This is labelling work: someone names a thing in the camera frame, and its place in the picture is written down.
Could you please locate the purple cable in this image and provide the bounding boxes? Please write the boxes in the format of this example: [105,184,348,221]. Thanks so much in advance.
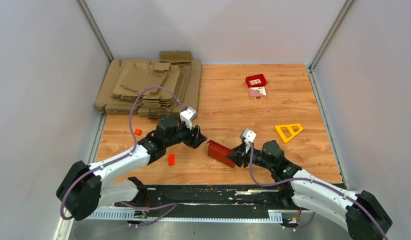
[248,142,389,240]
[59,86,187,229]

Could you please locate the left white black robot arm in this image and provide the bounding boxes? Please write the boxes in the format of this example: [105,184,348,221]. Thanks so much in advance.
[55,117,207,221]

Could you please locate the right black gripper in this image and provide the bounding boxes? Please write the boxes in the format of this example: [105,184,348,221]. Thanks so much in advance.
[226,142,274,172]

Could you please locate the aluminium frame rail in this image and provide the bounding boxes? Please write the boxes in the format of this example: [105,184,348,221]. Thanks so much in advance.
[53,185,375,240]

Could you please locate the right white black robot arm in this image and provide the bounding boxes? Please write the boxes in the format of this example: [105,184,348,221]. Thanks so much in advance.
[227,140,393,240]

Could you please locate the clear card box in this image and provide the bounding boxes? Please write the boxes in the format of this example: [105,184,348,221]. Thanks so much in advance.
[248,86,268,100]

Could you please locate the red toy brick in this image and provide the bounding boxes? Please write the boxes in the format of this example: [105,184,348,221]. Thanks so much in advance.
[245,73,267,88]

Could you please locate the red paper box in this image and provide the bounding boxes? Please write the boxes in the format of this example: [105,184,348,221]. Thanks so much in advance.
[207,140,235,168]

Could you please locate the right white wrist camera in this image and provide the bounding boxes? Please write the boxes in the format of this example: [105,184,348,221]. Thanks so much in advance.
[240,128,257,153]

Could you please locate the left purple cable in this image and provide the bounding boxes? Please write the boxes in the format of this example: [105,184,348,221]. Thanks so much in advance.
[59,86,187,229]

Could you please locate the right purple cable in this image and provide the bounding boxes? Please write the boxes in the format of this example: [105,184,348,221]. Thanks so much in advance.
[248,142,389,240]

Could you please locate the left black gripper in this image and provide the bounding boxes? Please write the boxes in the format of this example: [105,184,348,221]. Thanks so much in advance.
[165,118,208,150]

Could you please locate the small orange cube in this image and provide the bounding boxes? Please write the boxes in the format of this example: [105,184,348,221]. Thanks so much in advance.
[134,128,142,136]

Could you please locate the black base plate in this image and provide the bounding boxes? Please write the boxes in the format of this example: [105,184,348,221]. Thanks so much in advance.
[128,184,300,211]

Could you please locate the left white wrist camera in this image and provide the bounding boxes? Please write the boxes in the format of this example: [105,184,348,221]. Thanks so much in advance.
[179,107,198,130]

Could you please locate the stack of flat cardboard boxes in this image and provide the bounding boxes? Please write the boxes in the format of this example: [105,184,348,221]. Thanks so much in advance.
[94,51,202,120]

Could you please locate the small red block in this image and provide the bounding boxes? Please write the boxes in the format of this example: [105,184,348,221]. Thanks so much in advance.
[168,153,176,166]

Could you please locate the yellow triangular plastic piece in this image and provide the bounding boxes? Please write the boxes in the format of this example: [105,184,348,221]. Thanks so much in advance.
[274,123,304,144]

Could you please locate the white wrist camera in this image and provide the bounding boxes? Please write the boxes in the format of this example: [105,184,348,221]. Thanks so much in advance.
[179,107,198,130]
[240,128,257,153]

